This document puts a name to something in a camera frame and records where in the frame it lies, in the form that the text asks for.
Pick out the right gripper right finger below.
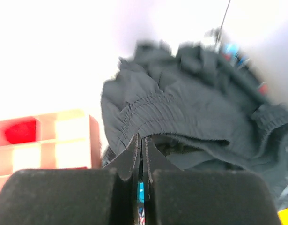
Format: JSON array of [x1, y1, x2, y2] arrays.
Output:
[[143, 137, 280, 225]]

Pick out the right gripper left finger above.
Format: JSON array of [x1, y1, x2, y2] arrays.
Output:
[[0, 135, 141, 225]]

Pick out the dark navy shorts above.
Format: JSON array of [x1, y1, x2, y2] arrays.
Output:
[[101, 43, 288, 210]]

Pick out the colourful comic print shorts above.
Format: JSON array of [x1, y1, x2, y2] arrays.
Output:
[[134, 42, 270, 225]]

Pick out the pink divided organizer box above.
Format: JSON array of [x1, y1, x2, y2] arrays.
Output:
[[0, 109, 101, 191]]

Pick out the red sock top compartment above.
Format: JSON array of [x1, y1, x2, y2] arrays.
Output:
[[3, 118, 37, 144]]

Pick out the yellow plastic tray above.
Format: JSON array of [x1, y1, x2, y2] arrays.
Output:
[[278, 208, 288, 225]]

